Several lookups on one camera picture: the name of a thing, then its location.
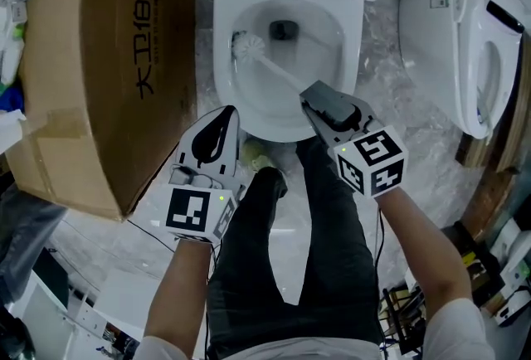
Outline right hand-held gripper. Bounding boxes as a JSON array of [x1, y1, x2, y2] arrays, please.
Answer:
[[299, 80, 409, 198]]

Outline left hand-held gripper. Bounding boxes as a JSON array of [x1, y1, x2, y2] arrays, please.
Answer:
[[159, 105, 246, 244]]

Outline white toilet with raised lid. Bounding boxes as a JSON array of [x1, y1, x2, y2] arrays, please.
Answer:
[[169, 0, 453, 144]]

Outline white toilet brush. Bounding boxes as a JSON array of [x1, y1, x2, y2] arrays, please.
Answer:
[[231, 32, 310, 90]]

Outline person's right forearm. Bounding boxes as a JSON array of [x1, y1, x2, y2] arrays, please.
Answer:
[[375, 187, 474, 310]]

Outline person's left forearm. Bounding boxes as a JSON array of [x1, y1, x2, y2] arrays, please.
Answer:
[[143, 237, 217, 346]]

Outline white smart toilet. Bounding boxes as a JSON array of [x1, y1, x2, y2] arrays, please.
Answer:
[[397, 0, 531, 141]]

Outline white toilet paper roll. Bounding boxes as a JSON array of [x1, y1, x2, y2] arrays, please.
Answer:
[[0, 108, 27, 153]]

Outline person's left shoe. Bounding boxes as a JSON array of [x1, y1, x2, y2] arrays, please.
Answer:
[[242, 138, 275, 171]]

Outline white flat box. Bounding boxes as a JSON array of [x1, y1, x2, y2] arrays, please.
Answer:
[[97, 269, 161, 334]]

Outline person's dark trousers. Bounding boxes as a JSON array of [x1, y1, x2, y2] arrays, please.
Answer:
[[205, 136, 385, 359]]

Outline white plastic rack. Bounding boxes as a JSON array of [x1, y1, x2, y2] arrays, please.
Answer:
[[7, 279, 110, 360]]

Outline large cardboard box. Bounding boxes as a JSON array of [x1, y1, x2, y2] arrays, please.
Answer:
[[3, 0, 198, 222]]

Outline blue cloth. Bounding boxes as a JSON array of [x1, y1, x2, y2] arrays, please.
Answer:
[[0, 86, 26, 113]]

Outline pile of white cleaning bottles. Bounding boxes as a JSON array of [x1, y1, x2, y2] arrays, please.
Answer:
[[0, 1, 28, 86]]

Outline white electronic device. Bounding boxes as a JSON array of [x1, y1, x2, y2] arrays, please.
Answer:
[[494, 221, 531, 328]]

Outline person's white shirt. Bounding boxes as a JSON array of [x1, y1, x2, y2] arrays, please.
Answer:
[[132, 295, 497, 360]]

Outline black floor cable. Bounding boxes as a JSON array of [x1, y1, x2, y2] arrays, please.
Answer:
[[125, 218, 178, 255]]

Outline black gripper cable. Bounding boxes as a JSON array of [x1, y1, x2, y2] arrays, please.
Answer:
[[374, 208, 386, 294]]

